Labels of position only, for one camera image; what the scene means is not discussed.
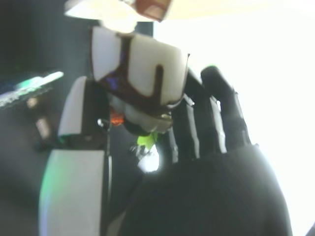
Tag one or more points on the white cake with chocolate drip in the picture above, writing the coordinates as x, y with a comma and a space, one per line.
145, 64

